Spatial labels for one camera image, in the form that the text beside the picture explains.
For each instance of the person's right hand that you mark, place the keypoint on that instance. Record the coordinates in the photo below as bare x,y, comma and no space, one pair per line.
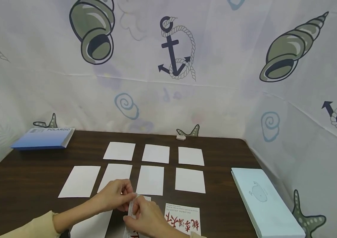
152,223

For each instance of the person's left hand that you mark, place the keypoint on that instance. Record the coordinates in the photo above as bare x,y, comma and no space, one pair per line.
112,196

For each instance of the person's left fingers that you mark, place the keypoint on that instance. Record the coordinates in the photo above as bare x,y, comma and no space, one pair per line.
125,189

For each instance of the person's right fingers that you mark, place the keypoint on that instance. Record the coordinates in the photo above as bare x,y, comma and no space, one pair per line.
135,219

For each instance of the clear sleeve with printed card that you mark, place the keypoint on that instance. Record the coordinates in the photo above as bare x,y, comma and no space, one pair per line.
132,208

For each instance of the person's right forearm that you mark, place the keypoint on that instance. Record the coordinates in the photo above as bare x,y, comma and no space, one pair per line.
197,235

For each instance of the person's left forearm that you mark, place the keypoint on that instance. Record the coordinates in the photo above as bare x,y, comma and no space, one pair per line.
67,221

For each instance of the grid of white blank cards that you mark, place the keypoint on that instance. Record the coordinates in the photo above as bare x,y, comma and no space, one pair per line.
120,151

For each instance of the white paper sheet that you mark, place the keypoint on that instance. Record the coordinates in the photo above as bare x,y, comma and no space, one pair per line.
92,225

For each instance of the white card with red print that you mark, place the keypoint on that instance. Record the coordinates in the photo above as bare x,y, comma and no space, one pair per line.
183,215

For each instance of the small pale pink block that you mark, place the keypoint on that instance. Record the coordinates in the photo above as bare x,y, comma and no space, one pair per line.
180,137

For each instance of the blue flat box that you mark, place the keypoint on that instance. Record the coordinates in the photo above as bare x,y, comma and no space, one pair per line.
39,138

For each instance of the light blue whale book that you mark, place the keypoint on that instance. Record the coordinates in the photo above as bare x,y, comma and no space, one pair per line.
263,201

